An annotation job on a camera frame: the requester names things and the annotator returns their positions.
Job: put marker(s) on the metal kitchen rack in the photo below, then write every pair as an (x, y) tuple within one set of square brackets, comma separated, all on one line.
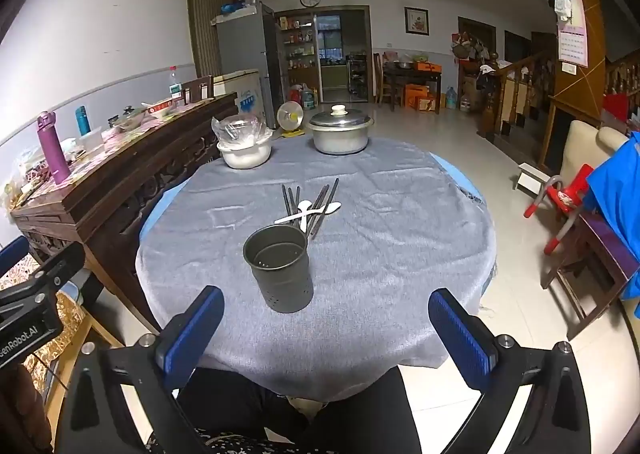
[(357, 74)]

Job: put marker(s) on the dark metal utensil holder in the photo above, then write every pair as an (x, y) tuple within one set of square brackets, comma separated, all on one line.
[(282, 269)]

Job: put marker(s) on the white plastic container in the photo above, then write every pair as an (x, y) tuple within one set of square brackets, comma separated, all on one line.
[(92, 139)]

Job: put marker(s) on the chair with patterned cushion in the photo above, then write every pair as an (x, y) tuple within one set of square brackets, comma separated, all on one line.
[(70, 321)]

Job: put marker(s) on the aluminium pot lid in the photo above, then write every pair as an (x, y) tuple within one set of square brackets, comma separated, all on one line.
[(340, 118)]

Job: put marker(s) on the clear plastic bag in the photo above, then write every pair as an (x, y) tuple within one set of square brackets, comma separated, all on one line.
[(240, 128)]

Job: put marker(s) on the aluminium pot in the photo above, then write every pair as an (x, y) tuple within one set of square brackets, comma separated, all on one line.
[(340, 141)]

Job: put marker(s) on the beige sofa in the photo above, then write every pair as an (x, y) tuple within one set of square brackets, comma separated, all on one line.
[(585, 148)]

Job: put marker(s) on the blue cloth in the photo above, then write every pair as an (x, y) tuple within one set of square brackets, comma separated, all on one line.
[(617, 194)]

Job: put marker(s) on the teal drinking bottle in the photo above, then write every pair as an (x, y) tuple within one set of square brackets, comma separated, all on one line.
[(83, 121)]

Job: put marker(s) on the dark wooden stool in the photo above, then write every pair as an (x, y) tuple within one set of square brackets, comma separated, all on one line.
[(590, 259)]

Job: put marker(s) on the glass bowl with lid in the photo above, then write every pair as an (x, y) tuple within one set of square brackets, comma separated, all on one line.
[(127, 119)]

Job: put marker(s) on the pile of dark chopsticks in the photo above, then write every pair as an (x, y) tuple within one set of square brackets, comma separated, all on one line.
[(320, 204)]

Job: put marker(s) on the clear plastic water bottle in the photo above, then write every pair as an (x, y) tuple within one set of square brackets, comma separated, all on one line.
[(174, 86)]

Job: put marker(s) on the purple drinking bottle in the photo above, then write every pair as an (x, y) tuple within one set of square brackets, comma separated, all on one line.
[(52, 148)]

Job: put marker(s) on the white ceramic pot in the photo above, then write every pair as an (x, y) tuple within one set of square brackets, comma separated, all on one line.
[(246, 156)]

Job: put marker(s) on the red packet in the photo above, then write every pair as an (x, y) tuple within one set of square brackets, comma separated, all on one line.
[(565, 196)]

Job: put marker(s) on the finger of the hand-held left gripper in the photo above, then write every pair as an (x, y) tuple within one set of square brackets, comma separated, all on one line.
[(11, 254), (62, 264)]

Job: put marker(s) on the small white step stool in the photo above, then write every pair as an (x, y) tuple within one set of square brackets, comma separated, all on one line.
[(531, 178)]

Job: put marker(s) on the brown curtain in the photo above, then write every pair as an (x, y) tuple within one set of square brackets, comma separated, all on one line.
[(210, 18)]

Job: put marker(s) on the framed wall picture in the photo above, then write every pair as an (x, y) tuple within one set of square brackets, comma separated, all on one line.
[(416, 21)]

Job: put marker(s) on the person's black trousers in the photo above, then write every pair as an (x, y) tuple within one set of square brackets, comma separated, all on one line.
[(250, 409)]

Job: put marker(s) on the large water jug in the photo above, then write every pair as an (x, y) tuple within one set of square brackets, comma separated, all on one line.
[(451, 96), (309, 96)]

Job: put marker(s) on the wooden shelf cabinet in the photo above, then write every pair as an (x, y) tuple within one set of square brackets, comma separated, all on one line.
[(299, 48)]

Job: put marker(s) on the white plastic spoon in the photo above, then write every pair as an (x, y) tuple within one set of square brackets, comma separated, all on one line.
[(334, 208), (305, 206)]

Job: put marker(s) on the wall calendar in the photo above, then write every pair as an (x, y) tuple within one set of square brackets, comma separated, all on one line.
[(573, 33)]

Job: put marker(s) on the blue table cover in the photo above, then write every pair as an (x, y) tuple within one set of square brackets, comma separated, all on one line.
[(149, 221)]

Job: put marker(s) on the dark wooden side table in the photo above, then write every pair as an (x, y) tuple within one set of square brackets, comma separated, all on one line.
[(415, 76)]

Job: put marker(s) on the blue bag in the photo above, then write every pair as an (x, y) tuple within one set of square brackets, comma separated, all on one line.
[(233, 8)]

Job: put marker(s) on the small white fan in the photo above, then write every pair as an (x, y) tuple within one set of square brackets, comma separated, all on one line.
[(291, 117)]

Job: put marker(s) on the carved wooden sideboard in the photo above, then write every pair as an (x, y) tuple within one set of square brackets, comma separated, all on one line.
[(125, 178)]

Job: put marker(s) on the wooden stair railing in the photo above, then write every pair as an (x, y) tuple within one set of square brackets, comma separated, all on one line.
[(515, 88)]

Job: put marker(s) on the wooden dining chair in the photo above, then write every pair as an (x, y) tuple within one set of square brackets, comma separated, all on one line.
[(385, 81)]

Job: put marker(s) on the grey refrigerator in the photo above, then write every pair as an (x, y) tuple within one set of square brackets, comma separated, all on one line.
[(245, 48)]

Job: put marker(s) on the wooden chair back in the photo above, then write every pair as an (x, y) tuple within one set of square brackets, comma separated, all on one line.
[(197, 86)]

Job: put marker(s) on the white light switch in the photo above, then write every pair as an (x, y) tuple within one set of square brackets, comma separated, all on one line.
[(567, 67)]

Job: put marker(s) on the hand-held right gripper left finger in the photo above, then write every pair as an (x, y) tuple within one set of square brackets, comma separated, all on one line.
[(192, 329)]

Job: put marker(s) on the grey tablecloth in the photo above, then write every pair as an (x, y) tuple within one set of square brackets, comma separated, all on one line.
[(390, 244)]

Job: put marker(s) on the orange cardboard box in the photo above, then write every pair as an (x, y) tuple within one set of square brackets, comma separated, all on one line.
[(417, 96)]

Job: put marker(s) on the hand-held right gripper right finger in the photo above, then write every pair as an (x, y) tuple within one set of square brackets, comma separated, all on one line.
[(462, 334)]

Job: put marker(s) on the white chest freezer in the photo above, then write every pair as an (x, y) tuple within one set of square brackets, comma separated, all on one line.
[(240, 93)]

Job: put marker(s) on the red and white bowl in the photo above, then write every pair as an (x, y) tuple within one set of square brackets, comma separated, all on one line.
[(161, 108)]

